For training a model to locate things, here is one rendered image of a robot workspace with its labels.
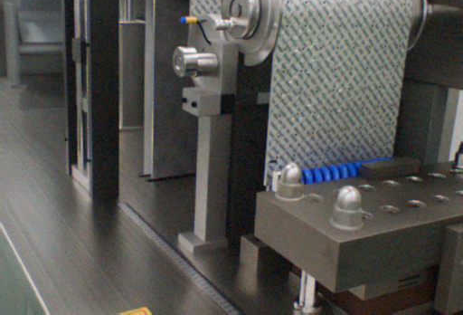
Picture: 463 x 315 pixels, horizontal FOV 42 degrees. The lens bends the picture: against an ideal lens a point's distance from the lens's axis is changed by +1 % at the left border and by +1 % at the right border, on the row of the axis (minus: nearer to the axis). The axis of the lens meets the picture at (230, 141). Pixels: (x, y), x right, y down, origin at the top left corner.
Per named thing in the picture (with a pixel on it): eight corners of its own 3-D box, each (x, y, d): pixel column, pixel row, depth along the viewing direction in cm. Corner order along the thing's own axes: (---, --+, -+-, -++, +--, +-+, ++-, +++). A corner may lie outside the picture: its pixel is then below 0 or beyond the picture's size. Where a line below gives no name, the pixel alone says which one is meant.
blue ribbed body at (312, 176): (273, 193, 82) (275, 168, 81) (387, 174, 93) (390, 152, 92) (288, 201, 79) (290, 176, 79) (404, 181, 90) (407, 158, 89)
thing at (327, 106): (263, 185, 82) (273, 49, 77) (388, 165, 94) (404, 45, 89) (266, 186, 82) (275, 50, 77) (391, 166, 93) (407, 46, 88)
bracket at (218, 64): (174, 241, 91) (181, 39, 83) (212, 233, 94) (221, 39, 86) (190, 254, 87) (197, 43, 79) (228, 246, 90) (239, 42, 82)
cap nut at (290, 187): (269, 194, 76) (271, 159, 75) (292, 189, 78) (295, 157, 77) (286, 204, 73) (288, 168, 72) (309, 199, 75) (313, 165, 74)
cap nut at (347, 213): (323, 220, 69) (326, 183, 67) (347, 214, 70) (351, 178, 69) (344, 233, 66) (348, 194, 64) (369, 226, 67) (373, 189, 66)
